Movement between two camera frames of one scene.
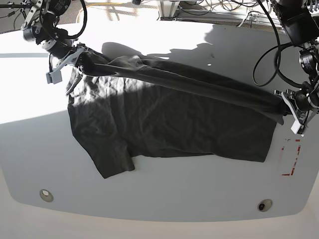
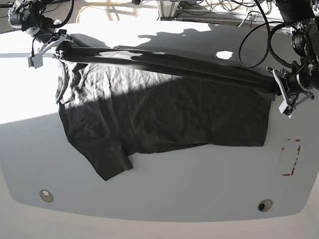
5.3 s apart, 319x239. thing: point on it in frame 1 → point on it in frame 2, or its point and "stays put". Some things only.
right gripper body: [298, 102] → [291, 95]
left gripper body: [67, 59] → [61, 36]
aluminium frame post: [167, 9] stays put
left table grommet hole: [46, 195] stays put
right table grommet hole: [264, 205] stays put
